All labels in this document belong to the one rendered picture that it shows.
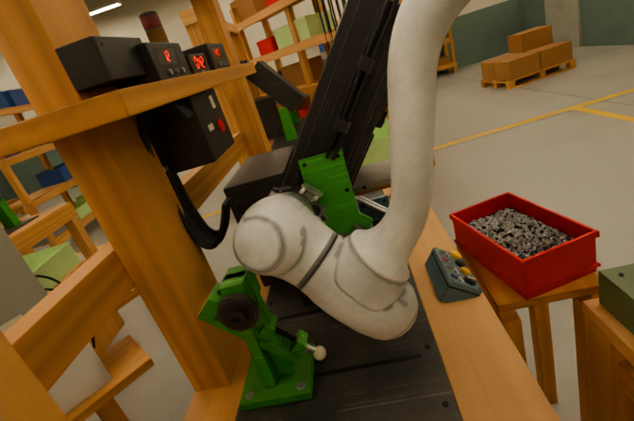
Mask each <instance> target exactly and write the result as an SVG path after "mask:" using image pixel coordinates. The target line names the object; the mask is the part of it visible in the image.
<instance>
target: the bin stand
mask: <svg viewBox="0 0 634 421"><path fill-rule="evenodd" d="M457 251H458V252H459V253H460V255H461V256H462V258H463V259H464V261H465V263H466V264H467V266H468V268H469V269H470V271H471V273H472V274H473V276H474V277H475V278H476V281H477V283H478V285H479V286H480V288H481V290H482V292H483V294H484V295H485V296H486V298H487V300H488V301H489V303H490V305H491V306H492V308H493V310H494V312H495V313H496V315H497V317H498V318H499V320H500V322H501V323H502V325H503V327H504V328H505V330H506V332H507V333H508V335H509V337H510V339H511V340H512V341H513V343H514V344H515V346H516V348H517V349H518V351H519V353H520V354H521V356H522V358H523V359H524V361H525V363H526V350H525V342H524V335H523V328H522V320H521V317H520V316H519V315H518V313H517V312H516V310H517V309H521V308H526V307H528V311H529V319H530V326H531V335H532V343H533V350H534V359H535V366H536V374H537V382H538V384H539V385H540V387H541V389H542V391H543V393H544V394H545V396H546V397H547V399H548V401H549V402H550V404H555V403H558V393H557V384H556V373H555V364H554V354H553V344H552V334H551V324H550V314H549V304H548V303H550V302H555V301H560V300H564V299H569V298H572V299H573V308H574V322H575V337H576V364H577V378H578V392H579V406H580V420H581V421H592V394H591V376H590V357H589V339H588V320H587V318H586V317H585V316H584V314H583V304H582V302H583V301H584V300H589V299H594V298H598V297H599V282H598V275H597V274H595V273H594V272H593V273H591V274H589V275H587V276H585V277H583V278H579V279H577V280H574V281H572V282H570V283H567V284H565V285H563V286H560V287H558V288H556V289H554V290H552V291H549V292H547V293H545V294H542V295H539V296H536V297H534V298H532V299H529V300H526V299H524V298H523V297H522V296H520V295H519V294H518V293H516V292H515V291H514V290H512V289H511V288H510V287H509V286H508V285H507V284H506V283H504V282H503V281H502V280H501V279H499V278H498V277H496V276H495V275H494V274H493V273H491V272H490V271H489V270H487V269H486V268H485V267H484V266H482V265H481V264H480V263H478V262H477V261H476V260H474V259H473V258H472V257H470V256H469V255H468V254H467V253H465V252H464V251H463V250H461V249H460V248H459V247H458V245H457ZM526 365H527V363H526Z"/></svg>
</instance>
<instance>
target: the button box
mask: <svg viewBox="0 0 634 421"><path fill-rule="evenodd" d="M438 249H439V248H437V247H433V249H432V251H431V253H430V255H429V257H428V258H427V260H426V262H425V268H426V270H427V272H428V274H429V276H430V279H431V281H432V283H433V286H434V288H435V291H436V293H437V295H438V298H439V300H440V301H441V302H444V303H451V302H456V301H460V300H464V299H469V298H474V297H478V296H480V295H481V293H482V290H481V288H480V286H479V285H478V283H477V282H476V284H475V285H473V284H470V283H468V282H467V281H466V280H465V276H467V275H465V274H463V273H461V272H460V268H461V267H462V266H459V265H458V264H456V259H455V258H454V257H452V256H451V255H450V252H449V251H445V250H442V249H440V250H442V251H443V252H444V254H441V253H440V252H438ZM442 257H445V258H447V259H448V260H449V261H444V260H442ZM445 265H450V266H451V267H452V268H453V270H449V269H447V268H446V267H445ZM450 274H454V275H456V276H457V277H458V279H454V278H452V277H451V276H450Z"/></svg>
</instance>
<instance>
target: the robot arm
mask: <svg viewBox="0 0 634 421"><path fill-rule="evenodd" d="M470 1H471V0H402V3H401V5H400V8H399V10H398V12H397V15H396V18H395V22H394V25H393V29H392V36H391V41H390V47H389V55H388V69H387V87H388V113H389V135H390V159H391V200H390V205H389V207H388V209H387V212H386V214H385V215H384V217H383V218H382V220H381V221H380V222H379V223H378V224H377V225H376V226H375V227H372V228H370V229H357V230H355V231H354V232H353V233H352V234H351V235H348V236H346V237H344V238H343V237H342V236H341V235H339V234H337V233H336V232H335V231H333V230H332V229H331V228H330V227H328V226H327V225H326V224H325V223H326V221H327V219H328V218H327V217H326V215H325V211H326V207H325V206H324V205H322V206H320V202H319V201H317V200H318V198H319V197H318V196H316V195H315V196H314V197H313V199H312V201H311V202H310V201H309V199H308V198H307V197H306V196H304V195H303V193H304V191H305V189H303V188H302V189H301V188H299V187H297V186H296V187H295V189H294V190H292V187H291V186H284V187H280V188H276V187H273V189H272V190H271V192H270V193H269V195H268V196H267V197H264V198H262V199H260V200H259V201H258V202H256V203H255V204H253V205H252V206H251V207H250V208H249V209H248V210H247V211H246V212H245V213H244V215H243V216H242V219H241V221H240V222H239V223H238V224H237V226H236V227H235V229H234V232H233V236H232V247H233V252H234V255H235V257H236V259H237V261H238V262H239V263H240V265H241V266H242V267H244V268H245V269H246V270H248V271H250V272H252V273H255V274H258V275H263V276H273V277H276V278H281V279H283V280H285V281H287V282H289V283H290V284H292V285H293V286H295V287H296V288H298V289H299V290H300V291H302V292H303V293H304V294H305V295H307V296H308V297H309V298H310V299H311V300H312V302H313V303H314V304H316V305H317V306H318V307H319V308H321V309H322V310H323V311H325V312H326V313H328V314H329V315H331V316H332V317H334V318H335V319H337V320H338V321H340V322H341V323H343V324H344V325H346V326H348V327H349V328H351V329H353V330H354V331H356V332H358V333H361V334H363V335H365V336H368V337H370V338H374V339H377V340H383V341H388V340H391V339H396V338H399V337H401V336H402V335H404V334H405V333H406V332H407V331H408V330H409V329H410V328H411V327H412V325H413V324H414V322H415V320H416V317H417V314H418V300H417V297H416V293H415V292H414V289H413V287H412V286H411V285H410V284H409V283H408V282H407V280H408V279H409V268H408V260H409V256H410V254H411V252H412V250H413V248H414V247H415V245H416V244H417V242H418V240H419V238H420V236H421V234H422V232H423V230H424V227H425V223H426V220H427V217H428V214H429V209H430V203H431V195H432V181H433V158H434V131H435V104H436V80H437V71H438V63H439V57H440V53H441V50H442V44H443V41H444V39H445V36H446V34H447V32H448V30H449V28H450V26H451V25H452V24H453V22H454V21H455V19H456V18H457V17H458V15H459V14H460V12H461V11H462V10H463V9H464V8H465V7H466V6H467V4H468V3H469V2H470ZM316 211H317V214H315V212H316Z"/></svg>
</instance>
